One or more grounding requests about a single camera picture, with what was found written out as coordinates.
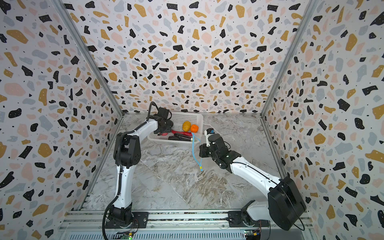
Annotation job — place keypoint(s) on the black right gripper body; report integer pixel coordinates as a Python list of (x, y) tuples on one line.
[(210, 142)]

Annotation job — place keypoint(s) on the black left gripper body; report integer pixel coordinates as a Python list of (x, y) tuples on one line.
[(167, 128)]

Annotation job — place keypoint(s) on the white plastic basket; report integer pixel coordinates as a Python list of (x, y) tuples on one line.
[(178, 118)]

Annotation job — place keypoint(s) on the yellow toy lemon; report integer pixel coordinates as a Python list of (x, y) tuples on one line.
[(186, 126)]

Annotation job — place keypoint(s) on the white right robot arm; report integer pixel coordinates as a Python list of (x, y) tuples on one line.
[(284, 204)]

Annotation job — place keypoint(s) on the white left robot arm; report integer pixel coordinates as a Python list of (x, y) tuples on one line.
[(127, 154)]

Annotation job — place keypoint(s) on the red toy chili pepper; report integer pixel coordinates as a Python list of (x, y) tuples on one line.
[(182, 133)]

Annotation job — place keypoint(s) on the orange toy fruit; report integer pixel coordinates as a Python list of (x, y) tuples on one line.
[(194, 129)]

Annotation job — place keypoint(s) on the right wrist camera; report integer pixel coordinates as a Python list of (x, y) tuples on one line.
[(208, 132)]

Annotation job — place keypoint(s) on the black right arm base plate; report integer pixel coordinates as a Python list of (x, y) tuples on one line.
[(237, 219)]

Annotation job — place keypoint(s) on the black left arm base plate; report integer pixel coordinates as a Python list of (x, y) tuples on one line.
[(135, 220)]

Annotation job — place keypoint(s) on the aluminium front rail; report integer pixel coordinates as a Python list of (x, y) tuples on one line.
[(179, 225)]

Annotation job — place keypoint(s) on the aluminium left corner post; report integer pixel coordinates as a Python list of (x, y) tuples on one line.
[(65, 16)]

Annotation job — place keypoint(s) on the aluminium corner post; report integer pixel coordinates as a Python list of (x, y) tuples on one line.
[(290, 54), (65, 16)]

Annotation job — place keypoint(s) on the aluminium right corner post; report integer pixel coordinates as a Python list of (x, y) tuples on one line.
[(290, 54)]

